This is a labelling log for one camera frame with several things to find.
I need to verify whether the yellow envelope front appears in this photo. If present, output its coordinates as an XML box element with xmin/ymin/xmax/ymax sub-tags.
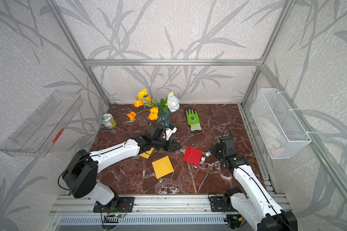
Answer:
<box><xmin>152</xmin><ymin>156</ymin><xmax>174</xmax><ymax>179</ymax></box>

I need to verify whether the yellow envelope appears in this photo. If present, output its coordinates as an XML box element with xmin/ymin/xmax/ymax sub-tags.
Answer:
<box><xmin>152</xmin><ymin>156</ymin><xmax>174</xmax><ymax>179</ymax></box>
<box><xmin>139</xmin><ymin>148</ymin><xmax>154</xmax><ymax>159</ymax></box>

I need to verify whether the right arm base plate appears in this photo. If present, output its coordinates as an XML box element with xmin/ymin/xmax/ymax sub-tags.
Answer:
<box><xmin>208</xmin><ymin>193</ymin><xmax>250</xmax><ymax>214</ymax></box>

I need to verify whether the clear plastic wall shelf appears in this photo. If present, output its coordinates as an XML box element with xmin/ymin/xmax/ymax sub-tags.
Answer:
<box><xmin>0</xmin><ymin>90</ymin><xmax>83</xmax><ymax>157</ymax></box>

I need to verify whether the white cloth in basket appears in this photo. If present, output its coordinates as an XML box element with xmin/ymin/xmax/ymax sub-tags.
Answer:
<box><xmin>257</xmin><ymin>116</ymin><xmax>285</xmax><ymax>157</ymax></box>

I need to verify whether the blue glass vase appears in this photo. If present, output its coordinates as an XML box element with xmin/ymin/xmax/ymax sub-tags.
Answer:
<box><xmin>157</xmin><ymin>110</ymin><xmax>171</xmax><ymax>126</ymax></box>

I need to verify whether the red envelope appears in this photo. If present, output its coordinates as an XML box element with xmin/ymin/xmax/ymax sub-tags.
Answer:
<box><xmin>183</xmin><ymin>146</ymin><xmax>203</xmax><ymax>166</ymax></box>

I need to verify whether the green work glove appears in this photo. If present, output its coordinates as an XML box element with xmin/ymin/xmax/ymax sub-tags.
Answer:
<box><xmin>186</xmin><ymin>108</ymin><xmax>202</xmax><ymax>132</ymax></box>

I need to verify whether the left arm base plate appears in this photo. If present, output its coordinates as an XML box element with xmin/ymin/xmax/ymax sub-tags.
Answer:
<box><xmin>93</xmin><ymin>196</ymin><xmax>135</xmax><ymax>213</ymax></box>

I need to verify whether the white wire basket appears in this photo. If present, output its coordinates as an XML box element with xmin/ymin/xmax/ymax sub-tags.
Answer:
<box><xmin>251</xmin><ymin>89</ymin><xmax>312</xmax><ymax>159</ymax></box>

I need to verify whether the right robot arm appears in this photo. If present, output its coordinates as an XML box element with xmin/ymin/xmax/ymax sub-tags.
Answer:
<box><xmin>208</xmin><ymin>136</ymin><xmax>298</xmax><ymax>231</ymax></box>

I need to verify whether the small tin can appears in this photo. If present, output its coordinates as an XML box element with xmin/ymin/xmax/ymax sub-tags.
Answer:
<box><xmin>101</xmin><ymin>113</ymin><xmax>116</xmax><ymax>130</ymax></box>

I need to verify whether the aluminium front rail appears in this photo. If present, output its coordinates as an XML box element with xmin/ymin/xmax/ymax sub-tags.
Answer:
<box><xmin>49</xmin><ymin>194</ymin><xmax>215</xmax><ymax>216</ymax></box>

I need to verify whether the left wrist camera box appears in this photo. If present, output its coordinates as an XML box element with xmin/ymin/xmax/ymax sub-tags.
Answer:
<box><xmin>163</xmin><ymin>126</ymin><xmax>177</xmax><ymax>140</ymax></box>

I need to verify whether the artificial flower bouquet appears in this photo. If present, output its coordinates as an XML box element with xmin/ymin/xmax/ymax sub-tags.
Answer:
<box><xmin>134</xmin><ymin>89</ymin><xmax>180</xmax><ymax>121</ymax></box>

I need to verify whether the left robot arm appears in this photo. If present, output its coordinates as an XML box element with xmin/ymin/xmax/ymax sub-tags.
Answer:
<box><xmin>59</xmin><ymin>124</ymin><xmax>181</xmax><ymax>206</ymax></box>

